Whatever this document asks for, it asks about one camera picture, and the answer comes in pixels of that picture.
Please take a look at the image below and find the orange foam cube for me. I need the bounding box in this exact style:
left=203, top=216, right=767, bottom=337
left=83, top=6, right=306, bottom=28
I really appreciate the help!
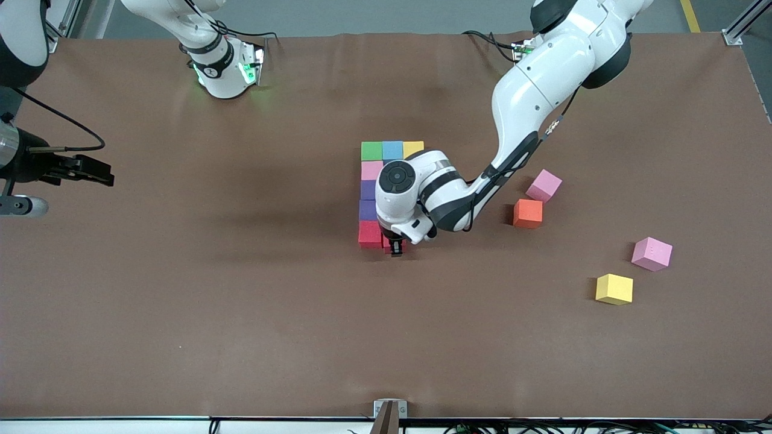
left=513, top=199, right=543, bottom=230

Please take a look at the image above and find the brown table cover sheet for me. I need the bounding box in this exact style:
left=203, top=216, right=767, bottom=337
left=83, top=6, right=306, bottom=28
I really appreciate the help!
left=0, top=31, right=772, bottom=421

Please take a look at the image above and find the black right camera cable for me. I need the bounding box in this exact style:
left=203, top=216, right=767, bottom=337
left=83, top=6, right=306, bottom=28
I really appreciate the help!
left=12, top=86, right=107, bottom=153

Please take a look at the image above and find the aluminium frame profile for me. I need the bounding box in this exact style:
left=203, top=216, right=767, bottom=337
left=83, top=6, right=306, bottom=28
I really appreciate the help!
left=722, top=0, right=772, bottom=47
left=42, top=0, right=82, bottom=54

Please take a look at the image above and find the grey metal bracket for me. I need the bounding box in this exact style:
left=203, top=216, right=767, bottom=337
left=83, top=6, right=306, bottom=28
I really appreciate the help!
left=373, top=399, right=408, bottom=420

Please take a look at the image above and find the white table edge rail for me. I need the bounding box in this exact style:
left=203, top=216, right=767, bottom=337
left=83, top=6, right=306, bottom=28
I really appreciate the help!
left=0, top=416, right=772, bottom=434

